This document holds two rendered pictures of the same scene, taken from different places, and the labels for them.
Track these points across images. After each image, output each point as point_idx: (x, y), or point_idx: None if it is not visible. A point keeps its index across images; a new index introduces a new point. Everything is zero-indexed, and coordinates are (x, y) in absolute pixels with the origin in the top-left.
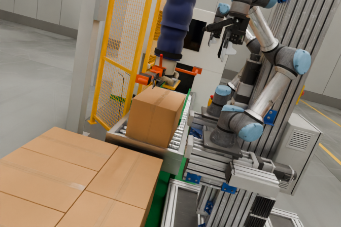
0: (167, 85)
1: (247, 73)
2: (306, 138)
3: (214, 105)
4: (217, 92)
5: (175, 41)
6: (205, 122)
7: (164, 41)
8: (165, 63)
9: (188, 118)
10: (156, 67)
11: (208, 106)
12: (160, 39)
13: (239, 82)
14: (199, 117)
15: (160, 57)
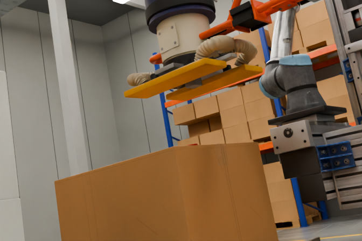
0: (250, 65)
1: None
2: None
3: (310, 88)
4: (300, 63)
5: None
6: (321, 127)
7: None
8: (206, 24)
9: (285, 142)
10: (258, 1)
11: (296, 101)
12: None
13: (350, 12)
14: (309, 121)
15: None
